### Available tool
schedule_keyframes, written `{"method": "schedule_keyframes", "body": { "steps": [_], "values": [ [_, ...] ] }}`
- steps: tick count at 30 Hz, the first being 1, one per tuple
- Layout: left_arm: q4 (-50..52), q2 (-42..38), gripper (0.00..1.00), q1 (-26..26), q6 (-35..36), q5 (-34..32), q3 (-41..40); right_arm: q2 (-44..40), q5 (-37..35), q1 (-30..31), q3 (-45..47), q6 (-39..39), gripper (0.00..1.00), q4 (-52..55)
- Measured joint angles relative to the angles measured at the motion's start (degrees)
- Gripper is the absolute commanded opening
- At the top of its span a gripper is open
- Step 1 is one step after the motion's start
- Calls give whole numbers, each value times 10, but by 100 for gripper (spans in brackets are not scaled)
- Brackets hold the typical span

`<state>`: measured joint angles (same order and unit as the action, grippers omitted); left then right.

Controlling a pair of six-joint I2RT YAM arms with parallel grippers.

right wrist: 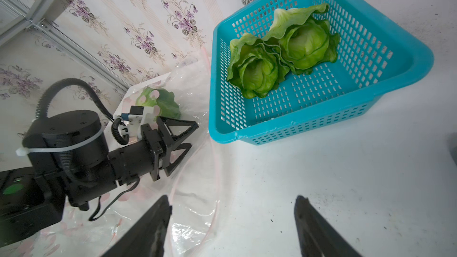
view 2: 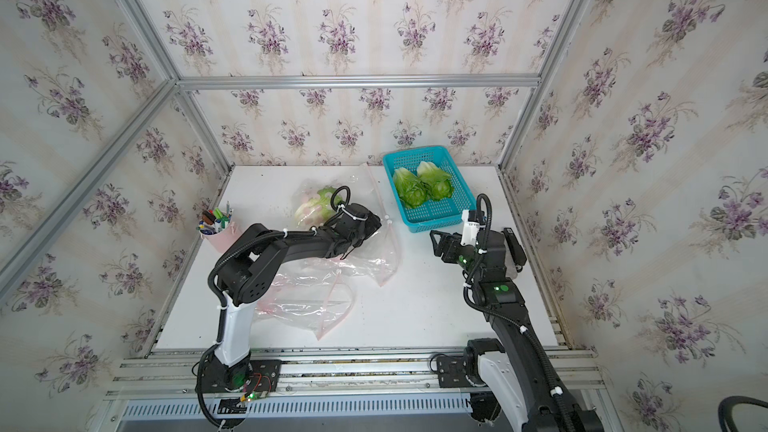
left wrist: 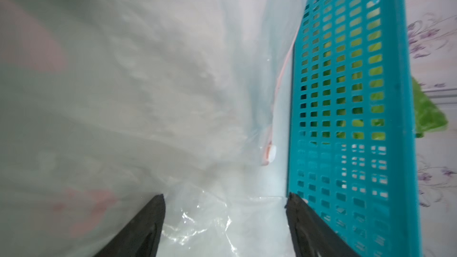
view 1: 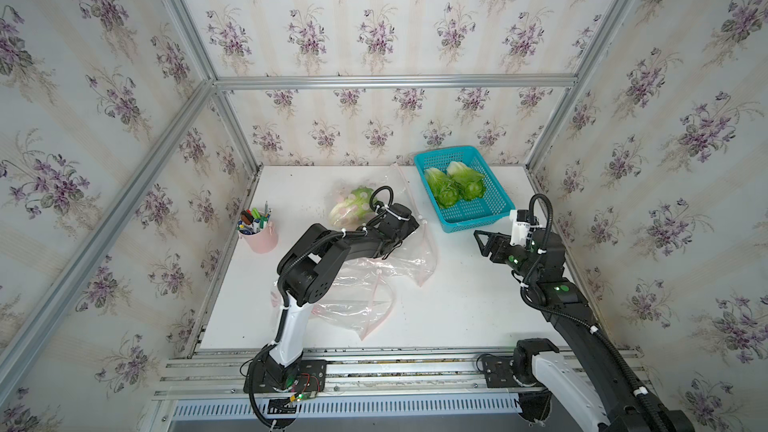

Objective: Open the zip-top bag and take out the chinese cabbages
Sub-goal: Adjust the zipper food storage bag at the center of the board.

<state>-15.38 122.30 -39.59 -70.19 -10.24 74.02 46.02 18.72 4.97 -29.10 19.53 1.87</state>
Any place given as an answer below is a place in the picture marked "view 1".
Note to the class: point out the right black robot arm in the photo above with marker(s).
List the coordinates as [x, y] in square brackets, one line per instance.
[609, 396]

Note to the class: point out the green chinese cabbage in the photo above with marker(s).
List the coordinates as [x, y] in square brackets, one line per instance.
[443, 188]

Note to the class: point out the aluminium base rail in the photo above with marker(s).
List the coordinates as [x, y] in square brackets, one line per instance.
[219, 374]

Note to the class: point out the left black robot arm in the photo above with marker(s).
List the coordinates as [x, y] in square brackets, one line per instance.
[305, 275]

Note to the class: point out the bagged cabbage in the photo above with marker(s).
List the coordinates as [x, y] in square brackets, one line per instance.
[353, 209]
[470, 182]

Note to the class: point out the teal plastic basket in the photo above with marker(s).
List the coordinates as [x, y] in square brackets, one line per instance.
[495, 204]

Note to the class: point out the clear zip-top bag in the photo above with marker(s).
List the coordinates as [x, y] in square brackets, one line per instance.
[389, 184]
[416, 259]
[359, 300]

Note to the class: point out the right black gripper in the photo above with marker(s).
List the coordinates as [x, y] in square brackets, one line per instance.
[496, 239]

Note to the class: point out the pink pen cup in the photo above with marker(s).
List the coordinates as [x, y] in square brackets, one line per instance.
[262, 242]

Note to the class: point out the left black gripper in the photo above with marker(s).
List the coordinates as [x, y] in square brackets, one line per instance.
[411, 226]

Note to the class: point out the coloured pens bundle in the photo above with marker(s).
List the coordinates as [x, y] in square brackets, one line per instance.
[253, 221]

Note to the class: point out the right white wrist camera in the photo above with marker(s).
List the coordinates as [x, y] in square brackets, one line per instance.
[522, 222]

